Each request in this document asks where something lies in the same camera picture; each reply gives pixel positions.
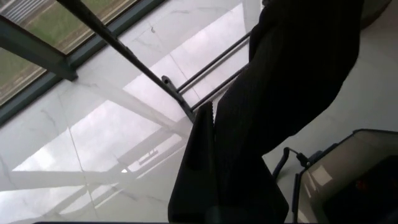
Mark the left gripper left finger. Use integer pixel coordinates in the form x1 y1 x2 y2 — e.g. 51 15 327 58
167 101 219 223

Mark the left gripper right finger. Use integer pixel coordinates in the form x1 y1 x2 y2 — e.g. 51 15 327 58
218 157 290 223

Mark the black garment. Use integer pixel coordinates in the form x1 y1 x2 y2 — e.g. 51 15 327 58
213 0 365 224

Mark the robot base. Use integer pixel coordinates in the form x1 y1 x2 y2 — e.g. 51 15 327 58
291 128 398 224

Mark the black clothes rack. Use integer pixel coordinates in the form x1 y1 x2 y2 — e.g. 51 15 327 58
57 0 253 124

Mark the window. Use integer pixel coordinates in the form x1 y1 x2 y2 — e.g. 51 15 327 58
0 0 165 126

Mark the black cable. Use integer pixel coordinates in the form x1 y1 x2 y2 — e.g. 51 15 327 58
272 146 312 182

